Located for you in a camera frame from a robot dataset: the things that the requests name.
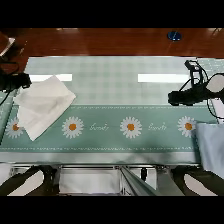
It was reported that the white T-shirt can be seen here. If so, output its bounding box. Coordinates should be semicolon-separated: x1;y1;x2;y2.
12;75;77;142

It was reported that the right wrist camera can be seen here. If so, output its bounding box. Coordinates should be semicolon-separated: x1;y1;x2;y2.
184;59;205;88

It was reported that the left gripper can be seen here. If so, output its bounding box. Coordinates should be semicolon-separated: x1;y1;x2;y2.
11;72;33;90

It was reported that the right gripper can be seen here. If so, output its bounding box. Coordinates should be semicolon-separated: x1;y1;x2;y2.
167;85;202;107

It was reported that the light blue garment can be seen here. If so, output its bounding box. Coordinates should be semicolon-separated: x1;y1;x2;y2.
194;122;224;181

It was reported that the blue round object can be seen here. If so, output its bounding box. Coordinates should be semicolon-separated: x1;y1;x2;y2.
166;30;183;42

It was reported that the silver frame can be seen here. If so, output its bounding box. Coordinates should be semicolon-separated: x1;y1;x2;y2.
0;161;224;197

